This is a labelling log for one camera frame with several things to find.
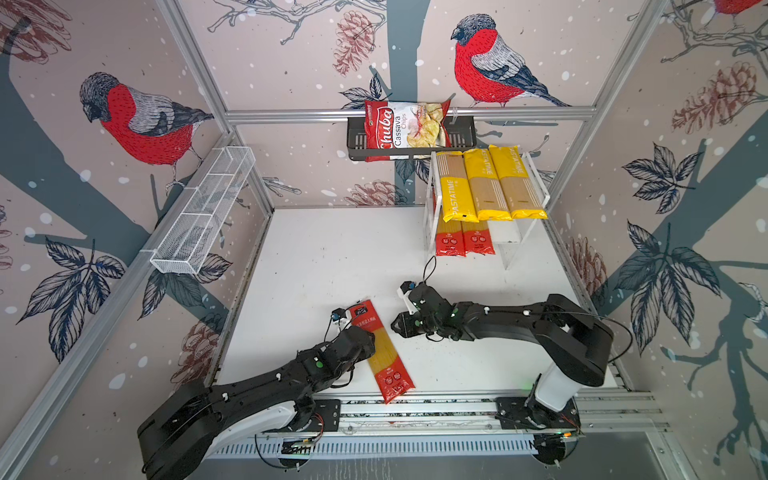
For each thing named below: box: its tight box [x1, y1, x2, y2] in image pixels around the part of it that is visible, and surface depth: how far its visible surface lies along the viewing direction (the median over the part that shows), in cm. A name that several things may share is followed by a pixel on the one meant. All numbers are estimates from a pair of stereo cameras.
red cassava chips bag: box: [364, 100, 452, 163], surface depth 89 cm
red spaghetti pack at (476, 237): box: [460, 220, 496, 257], surface depth 89 cm
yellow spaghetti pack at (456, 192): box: [436, 151, 479, 223], surface depth 78 cm
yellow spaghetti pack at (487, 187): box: [463, 147, 513, 221], surface depth 80 cm
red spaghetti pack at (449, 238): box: [435, 217, 466, 257], surface depth 89 cm
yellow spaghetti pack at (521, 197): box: [488, 144, 548, 220], surface depth 79 cm
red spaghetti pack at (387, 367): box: [350, 299, 415, 405], surface depth 83 cm
